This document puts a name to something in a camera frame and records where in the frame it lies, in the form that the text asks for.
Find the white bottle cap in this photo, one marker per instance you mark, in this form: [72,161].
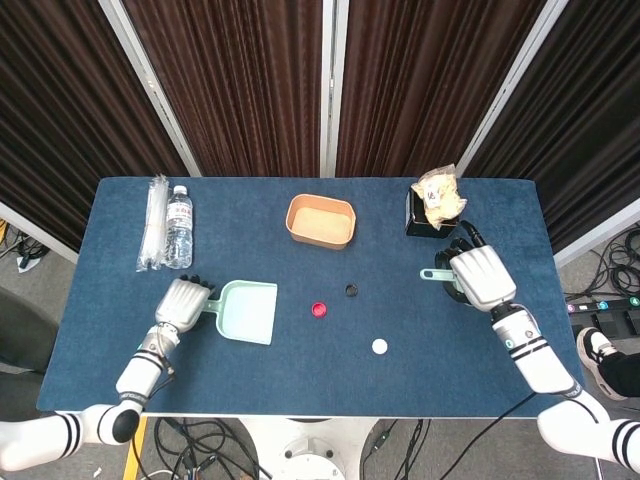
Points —
[379,346]

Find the black bottle cap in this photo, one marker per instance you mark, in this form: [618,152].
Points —
[347,290]

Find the black and white sneaker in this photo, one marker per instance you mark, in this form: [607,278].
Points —
[592,350]

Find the blue table mat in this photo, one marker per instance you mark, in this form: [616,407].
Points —
[320,380]

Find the orange rectangular bowl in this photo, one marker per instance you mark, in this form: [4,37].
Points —
[321,222]

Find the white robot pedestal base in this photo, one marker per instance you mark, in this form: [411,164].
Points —
[310,447]

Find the clear pack of straws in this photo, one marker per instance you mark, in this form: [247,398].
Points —
[152,225]

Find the mint green hand brush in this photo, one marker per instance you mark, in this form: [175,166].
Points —
[435,274]

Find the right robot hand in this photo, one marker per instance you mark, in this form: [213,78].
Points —
[482,275]

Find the black square box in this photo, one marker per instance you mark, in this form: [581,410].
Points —
[416,220]

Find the mint green dustpan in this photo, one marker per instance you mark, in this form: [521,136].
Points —
[250,315]

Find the clear plastic water bottle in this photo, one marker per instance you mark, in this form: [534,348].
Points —
[179,235]

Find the black trouser leg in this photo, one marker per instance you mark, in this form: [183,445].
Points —
[625,372]

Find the pedal strip with coloured buttons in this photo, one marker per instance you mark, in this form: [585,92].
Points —
[607,307]

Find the brown folding screen panel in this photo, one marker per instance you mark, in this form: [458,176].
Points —
[235,85]
[580,125]
[425,85]
[60,125]

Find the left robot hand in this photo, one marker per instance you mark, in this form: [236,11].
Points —
[180,305]

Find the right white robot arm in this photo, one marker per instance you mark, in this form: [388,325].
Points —
[540,365]

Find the crumpled clear snack bag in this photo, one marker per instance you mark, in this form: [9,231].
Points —
[440,197]

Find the red bottle cap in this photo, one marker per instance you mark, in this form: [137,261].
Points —
[318,309]

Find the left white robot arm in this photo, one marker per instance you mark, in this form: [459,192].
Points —
[140,375]

